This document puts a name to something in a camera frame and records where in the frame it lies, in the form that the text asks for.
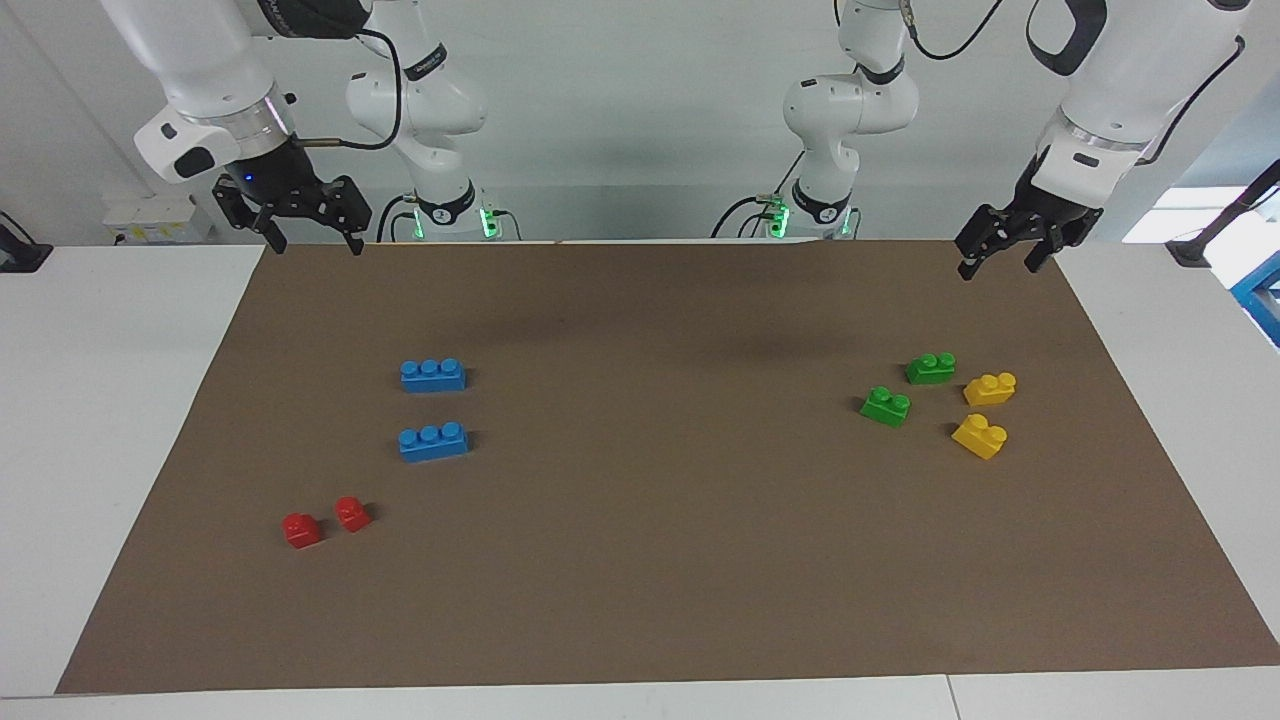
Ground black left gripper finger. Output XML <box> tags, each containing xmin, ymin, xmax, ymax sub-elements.
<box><xmin>955</xmin><ymin>205</ymin><xmax>1021</xmax><ymax>281</ymax></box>
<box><xmin>1023</xmin><ymin>225</ymin><xmax>1091</xmax><ymax>274</ymax></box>

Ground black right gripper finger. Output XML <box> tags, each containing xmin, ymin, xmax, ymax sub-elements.
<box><xmin>213</xmin><ymin>180</ymin><xmax>289</xmax><ymax>255</ymax></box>
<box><xmin>320</xmin><ymin>177</ymin><xmax>373</xmax><ymax>257</ymax></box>

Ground blue three-stud brick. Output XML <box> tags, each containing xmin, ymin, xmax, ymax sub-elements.
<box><xmin>398</xmin><ymin>422</ymin><xmax>470</xmax><ymax>463</ymax></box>
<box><xmin>400</xmin><ymin>358</ymin><xmax>468</xmax><ymax>393</ymax></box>

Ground yellow two-stud brick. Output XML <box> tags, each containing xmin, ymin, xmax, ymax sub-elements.
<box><xmin>951</xmin><ymin>413</ymin><xmax>1009</xmax><ymax>461</ymax></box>
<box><xmin>963</xmin><ymin>372</ymin><xmax>1018</xmax><ymax>407</ymax></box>

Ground black table clamp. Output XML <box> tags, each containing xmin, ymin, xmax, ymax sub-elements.
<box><xmin>0</xmin><ymin>212</ymin><xmax>53</xmax><ymax>273</ymax></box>

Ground brown paper mat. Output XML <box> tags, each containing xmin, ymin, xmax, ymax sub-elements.
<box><xmin>55</xmin><ymin>240</ymin><xmax>1280</xmax><ymax>694</ymax></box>

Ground black right base cable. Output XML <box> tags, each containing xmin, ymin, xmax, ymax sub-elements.
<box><xmin>376</xmin><ymin>195</ymin><xmax>416</xmax><ymax>243</ymax></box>

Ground black base cable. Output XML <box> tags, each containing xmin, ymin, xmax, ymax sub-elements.
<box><xmin>376</xmin><ymin>195</ymin><xmax>416</xmax><ymax>243</ymax></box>
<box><xmin>711</xmin><ymin>150</ymin><xmax>807</xmax><ymax>239</ymax></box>

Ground white wall box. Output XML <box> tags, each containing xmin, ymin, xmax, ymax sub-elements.
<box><xmin>102</xmin><ymin>195</ymin><xmax>214</xmax><ymax>246</ymax></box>

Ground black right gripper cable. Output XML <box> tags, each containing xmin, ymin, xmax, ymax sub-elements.
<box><xmin>300</xmin><ymin>28</ymin><xmax>403</xmax><ymax>151</ymax></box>

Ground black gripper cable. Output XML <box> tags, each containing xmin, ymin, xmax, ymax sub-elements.
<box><xmin>300</xmin><ymin>28</ymin><xmax>403</xmax><ymax>151</ymax></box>
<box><xmin>900</xmin><ymin>0</ymin><xmax>1246</xmax><ymax>166</ymax></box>

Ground black camera stand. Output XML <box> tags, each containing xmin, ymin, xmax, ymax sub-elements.
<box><xmin>1165</xmin><ymin>160</ymin><xmax>1280</xmax><ymax>267</ymax></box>

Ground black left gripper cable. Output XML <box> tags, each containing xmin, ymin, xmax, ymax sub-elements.
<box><xmin>900</xmin><ymin>0</ymin><xmax>1246</xmax><ymax>166</ymax></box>

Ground blue frame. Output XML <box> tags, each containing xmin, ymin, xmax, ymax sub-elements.
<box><xmin>1230</xmin><ymin>250</ymin><xmax>1280</xmax><ymax>349</ymax></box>

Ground black left base cable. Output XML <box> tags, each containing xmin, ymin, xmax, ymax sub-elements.
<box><xmin>711</xmin><ymin>150</ymin><xmax>807</xmax><ymax>239</ymax></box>

